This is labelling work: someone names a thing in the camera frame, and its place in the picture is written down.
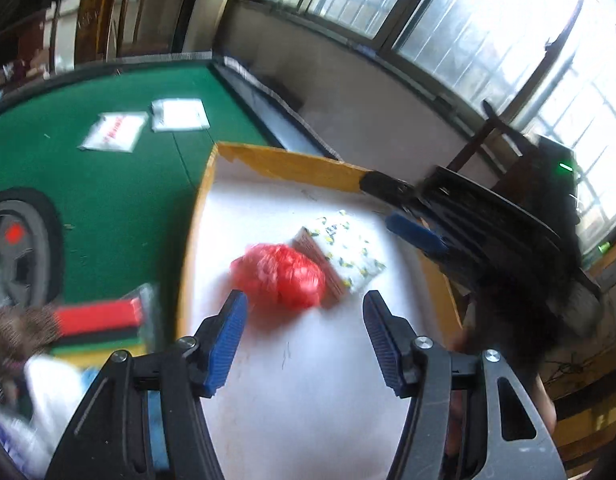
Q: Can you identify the thin wooden chair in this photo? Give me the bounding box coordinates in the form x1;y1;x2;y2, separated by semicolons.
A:
48;0;156;63

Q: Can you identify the white packet with red print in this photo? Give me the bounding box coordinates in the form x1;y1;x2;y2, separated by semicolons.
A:
78;111;149;153

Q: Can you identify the dark wooden chair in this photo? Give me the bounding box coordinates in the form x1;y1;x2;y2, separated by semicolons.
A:
445;100;539;176

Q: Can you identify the yellow wooden board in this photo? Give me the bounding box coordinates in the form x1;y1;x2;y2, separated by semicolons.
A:
75;0;126;61

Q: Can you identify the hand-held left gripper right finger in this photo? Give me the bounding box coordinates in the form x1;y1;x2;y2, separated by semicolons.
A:
363;290;566;480

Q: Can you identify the round table control panel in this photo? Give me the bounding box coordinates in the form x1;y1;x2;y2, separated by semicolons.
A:
0;187;64;308

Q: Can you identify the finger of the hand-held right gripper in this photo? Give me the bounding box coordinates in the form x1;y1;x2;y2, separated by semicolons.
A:
360;170;439;216
385;212;469;281

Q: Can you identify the large window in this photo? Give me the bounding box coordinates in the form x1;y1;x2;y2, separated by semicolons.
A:
248;0;616;241

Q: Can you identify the red plastic bag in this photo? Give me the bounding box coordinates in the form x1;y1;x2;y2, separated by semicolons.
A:
230;242;327;309

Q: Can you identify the brown knitted cloth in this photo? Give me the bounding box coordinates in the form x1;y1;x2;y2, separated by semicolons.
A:
0;305;58;376

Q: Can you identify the yellow cardboard box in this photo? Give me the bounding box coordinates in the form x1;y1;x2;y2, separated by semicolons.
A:
177;141;464;480

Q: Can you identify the colourful sponge pack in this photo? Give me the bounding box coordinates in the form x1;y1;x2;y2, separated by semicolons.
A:
50;282;161;361

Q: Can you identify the plain white packet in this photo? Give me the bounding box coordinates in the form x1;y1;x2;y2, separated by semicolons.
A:
151;98;210;133

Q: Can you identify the floral tissue pack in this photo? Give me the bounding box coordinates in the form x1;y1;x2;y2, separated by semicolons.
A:
291;209;387;306

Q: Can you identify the brown wooden furniture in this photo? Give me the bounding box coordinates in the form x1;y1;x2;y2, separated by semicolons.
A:
538;245;616;478

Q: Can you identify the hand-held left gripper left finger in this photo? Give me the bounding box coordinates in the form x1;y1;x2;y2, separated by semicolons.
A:
45;289;249;480

